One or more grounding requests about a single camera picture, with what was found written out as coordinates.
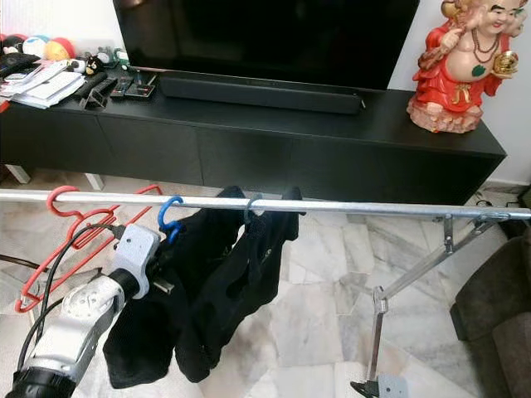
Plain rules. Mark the black shirt white slogan print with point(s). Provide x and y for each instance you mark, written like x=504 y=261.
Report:
x=158 y=332

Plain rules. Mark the blue plastic hanger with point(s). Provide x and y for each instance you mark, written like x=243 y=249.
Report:
x=163 y=215

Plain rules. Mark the black hanger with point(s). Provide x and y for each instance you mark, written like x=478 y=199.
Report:
x=247 y=209

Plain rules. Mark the red plastic hanger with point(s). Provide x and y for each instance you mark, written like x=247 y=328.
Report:
x=60 y=191

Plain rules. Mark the dark brown sofa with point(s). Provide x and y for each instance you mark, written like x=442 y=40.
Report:
x=498 y=315

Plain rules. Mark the black Fonemax print shirt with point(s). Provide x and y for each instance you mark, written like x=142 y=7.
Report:
x=241 y=290

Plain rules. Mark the silver clothes rack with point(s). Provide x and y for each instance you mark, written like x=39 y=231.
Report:
x=365 y=209

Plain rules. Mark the black TV cabinet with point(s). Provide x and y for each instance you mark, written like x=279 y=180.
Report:
x=241 y=157

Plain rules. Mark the marble top folding table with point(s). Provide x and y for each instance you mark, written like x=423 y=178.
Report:
x=3 y=105

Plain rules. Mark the black soundbar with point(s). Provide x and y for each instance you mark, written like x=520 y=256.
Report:
x=257 y=93

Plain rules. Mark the red Buddha statue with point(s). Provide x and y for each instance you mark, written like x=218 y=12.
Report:
x=456 y=79

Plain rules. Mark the white paper stack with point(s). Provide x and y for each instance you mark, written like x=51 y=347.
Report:
x=54 y=87

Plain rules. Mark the black pouch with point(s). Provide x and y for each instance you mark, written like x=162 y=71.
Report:
x=17 y=65

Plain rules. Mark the black flat television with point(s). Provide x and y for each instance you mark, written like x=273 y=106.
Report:
x=265 y=37

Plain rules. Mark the black plush ball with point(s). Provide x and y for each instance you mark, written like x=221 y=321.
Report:
x=12 y=46

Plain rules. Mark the black remote control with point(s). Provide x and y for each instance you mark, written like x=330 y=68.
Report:
x=141 y=87
x=99 y=87

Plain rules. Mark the white blue ball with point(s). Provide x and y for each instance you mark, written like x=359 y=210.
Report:
x=35 y=46

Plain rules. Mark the orange yellow ball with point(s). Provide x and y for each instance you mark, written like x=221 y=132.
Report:
x=60 y=50

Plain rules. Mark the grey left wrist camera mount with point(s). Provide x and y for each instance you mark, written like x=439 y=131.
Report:
x=139 y=247

